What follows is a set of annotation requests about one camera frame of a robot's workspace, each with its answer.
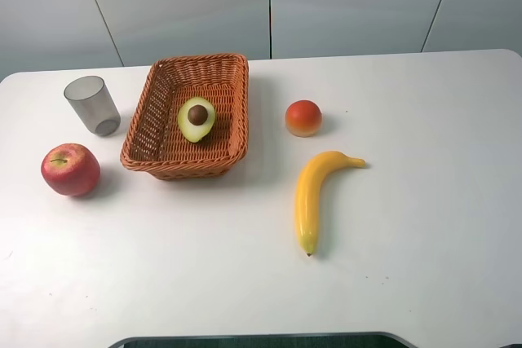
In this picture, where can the halved avocado with pit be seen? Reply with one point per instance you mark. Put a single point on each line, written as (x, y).
(196, 118)

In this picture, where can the orange wicker basket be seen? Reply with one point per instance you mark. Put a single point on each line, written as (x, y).
(154, 143)

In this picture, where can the red orange tomato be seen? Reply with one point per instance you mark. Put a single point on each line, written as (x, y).
(303, 118)

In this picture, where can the yellow banana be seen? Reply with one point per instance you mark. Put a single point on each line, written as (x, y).
(308, 193)

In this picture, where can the grey mesh cup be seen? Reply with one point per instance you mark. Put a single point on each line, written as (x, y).
(90, 99)

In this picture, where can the red apple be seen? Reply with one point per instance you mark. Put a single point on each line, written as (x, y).
(70, 169)

